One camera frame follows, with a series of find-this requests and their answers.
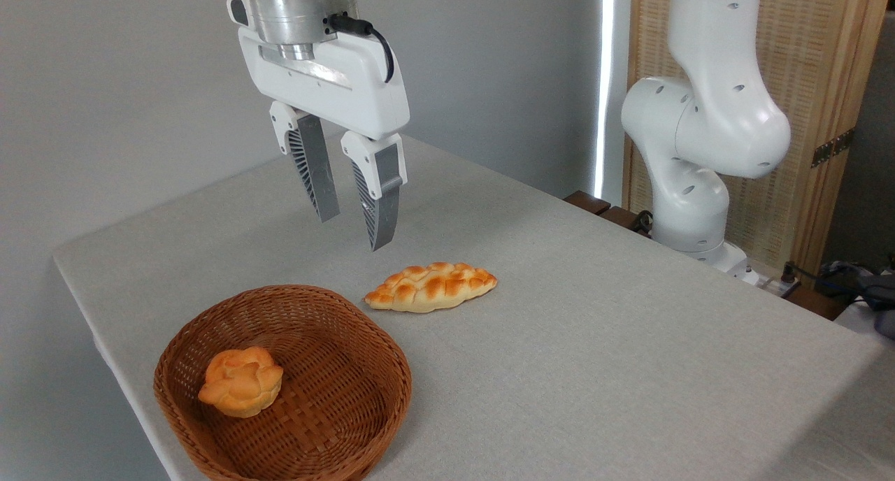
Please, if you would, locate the metal screen hinge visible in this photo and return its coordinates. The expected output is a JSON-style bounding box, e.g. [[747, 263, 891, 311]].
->
[[811, 128, 855, 168]]

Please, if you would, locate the dark grey bundle with cables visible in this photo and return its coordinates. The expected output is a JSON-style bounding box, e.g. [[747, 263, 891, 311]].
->
[[815, 256, 895, 339]]

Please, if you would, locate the grey tablecloth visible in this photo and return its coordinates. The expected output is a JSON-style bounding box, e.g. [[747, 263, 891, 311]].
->
[[52, 133, 895, 481]]

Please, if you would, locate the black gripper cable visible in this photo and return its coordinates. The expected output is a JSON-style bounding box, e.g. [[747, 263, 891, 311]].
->
[[323, 13, 396, 83]]

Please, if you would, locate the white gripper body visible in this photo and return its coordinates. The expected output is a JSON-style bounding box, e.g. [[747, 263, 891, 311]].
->
[[227, 0, 411, 141]]

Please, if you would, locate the long braided bread loaf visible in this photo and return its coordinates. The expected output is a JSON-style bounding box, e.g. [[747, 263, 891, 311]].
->
[[364, 261, 499, 314]]

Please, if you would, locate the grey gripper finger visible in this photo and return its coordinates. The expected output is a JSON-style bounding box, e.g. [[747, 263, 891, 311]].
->
[[269, 101, 341, 223], [341, 131, 408, 252]]

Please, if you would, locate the white power strip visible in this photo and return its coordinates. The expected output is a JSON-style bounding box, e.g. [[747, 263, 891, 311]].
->
[[741, 268, 801, 300]]

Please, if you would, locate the brown wicker basket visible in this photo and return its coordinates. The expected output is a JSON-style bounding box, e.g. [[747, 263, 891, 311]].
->
[[153, 284, 413, 481]]

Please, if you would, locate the dark brown wooden block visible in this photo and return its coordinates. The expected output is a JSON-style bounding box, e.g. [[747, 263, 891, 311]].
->
[[600, 206, 651, 234], [564, 190, 612, 216]]

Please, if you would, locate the round flower-shaped bread bun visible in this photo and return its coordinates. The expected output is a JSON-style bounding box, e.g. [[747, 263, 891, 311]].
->
[[198, 346, 285, 419]]

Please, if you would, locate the wooden rattan folding screen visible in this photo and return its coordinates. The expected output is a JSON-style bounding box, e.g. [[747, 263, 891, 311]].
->
[[622, 0, 894, 279]]

